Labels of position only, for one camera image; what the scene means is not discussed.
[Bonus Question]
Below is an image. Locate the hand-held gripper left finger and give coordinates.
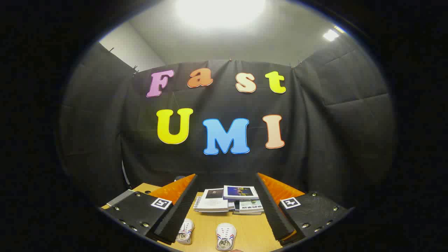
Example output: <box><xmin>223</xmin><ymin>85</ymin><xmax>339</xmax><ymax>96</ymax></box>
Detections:
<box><xmin>104</xmin><ymin>174</ymin><xmax>198</xmax><ymax>245</ymax></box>

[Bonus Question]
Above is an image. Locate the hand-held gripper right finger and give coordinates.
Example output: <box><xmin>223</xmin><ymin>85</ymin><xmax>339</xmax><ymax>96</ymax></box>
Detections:
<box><xmin>255</xmin><ymin>172</ymin><xmax>351</xmax><ymax>245</ymax></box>

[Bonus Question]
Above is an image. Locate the white striped canvas shoe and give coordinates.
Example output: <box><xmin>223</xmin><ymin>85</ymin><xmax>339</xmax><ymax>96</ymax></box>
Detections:
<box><xmin>176</xmin><ymin>218</ymin><xmax>195</xmax><ymax>245</ymax></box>
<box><xmin>216</xmin><ymin>223</ymin><xmax>237</xmax><ymax>252</ymax></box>

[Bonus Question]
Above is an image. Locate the pale green cover book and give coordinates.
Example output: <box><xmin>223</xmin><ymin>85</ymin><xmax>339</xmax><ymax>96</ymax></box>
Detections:
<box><xmin>239</xmin><ymin>199</ymin><xmax>264</xmax><ymax>213</ymax></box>

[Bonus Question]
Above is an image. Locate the blue picture cover book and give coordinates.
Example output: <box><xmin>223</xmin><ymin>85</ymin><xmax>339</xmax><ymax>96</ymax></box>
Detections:
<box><xmin>223</xmin><ymin>185</ymin><xmax>259</xmax><ymax>201</ymax></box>

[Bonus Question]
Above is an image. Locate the white portrait cover book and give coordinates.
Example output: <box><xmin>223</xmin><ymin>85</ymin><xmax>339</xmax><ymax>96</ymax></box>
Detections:
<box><xmin>194</xmin><ymin>188</ymin><xmax>235</xmax><ymax>213</ymax></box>

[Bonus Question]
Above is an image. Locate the small ceiling light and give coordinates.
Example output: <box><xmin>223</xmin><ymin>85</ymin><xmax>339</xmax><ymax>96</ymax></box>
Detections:
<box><xmin>322</xmin><ymin>25</ymin><xmax>345</xmax><ymax>42</ymax></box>

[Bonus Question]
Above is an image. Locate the large ceiling light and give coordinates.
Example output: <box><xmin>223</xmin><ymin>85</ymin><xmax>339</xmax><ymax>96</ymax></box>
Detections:
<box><xmin>175</xmin><ymin>0</ymin><xmax>266</xmax><ymax>30</ymax></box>

